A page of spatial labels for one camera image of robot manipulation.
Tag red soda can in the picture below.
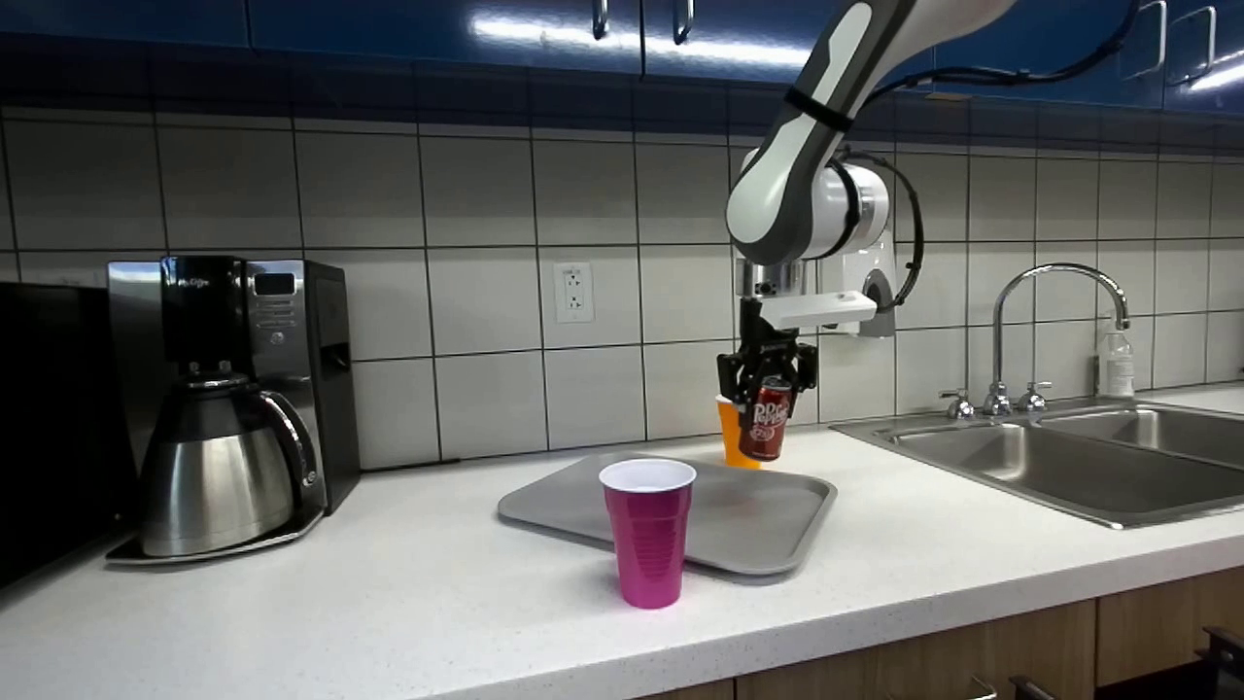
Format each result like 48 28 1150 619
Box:
733 378 795 468

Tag grey plastic tray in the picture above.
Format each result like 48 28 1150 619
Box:
495 445 838 582

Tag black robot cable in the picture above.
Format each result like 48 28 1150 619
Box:
836 0 1150 320

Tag purple plastic cup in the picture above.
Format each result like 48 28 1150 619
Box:
595 453 702 614

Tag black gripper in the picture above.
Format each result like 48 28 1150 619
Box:
710 294 824 420

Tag stainless steel coffee carafe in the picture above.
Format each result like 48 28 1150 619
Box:
136 373 330 562

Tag chrome gooseneck faucet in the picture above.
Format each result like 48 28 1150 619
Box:
986 256 1135 420

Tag black microwave oven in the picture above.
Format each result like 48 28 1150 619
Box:
0 278 141 593

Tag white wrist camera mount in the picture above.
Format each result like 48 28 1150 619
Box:
753 289 887 337

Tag wooden base cabinet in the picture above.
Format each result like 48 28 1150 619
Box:
636 562 1244 700

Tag orange plastic cup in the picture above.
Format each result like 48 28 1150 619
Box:
710 396 769 473

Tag clear pump soap bottle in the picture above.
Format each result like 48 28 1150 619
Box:
1097 320 1141 404

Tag blue glossy wall cabinets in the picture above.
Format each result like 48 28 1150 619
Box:
0 0 1244 121

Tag stainless steel double sink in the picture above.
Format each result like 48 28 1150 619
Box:
836 396 1244 534

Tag white wall power outlet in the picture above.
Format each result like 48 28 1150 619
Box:
553 259 600 328

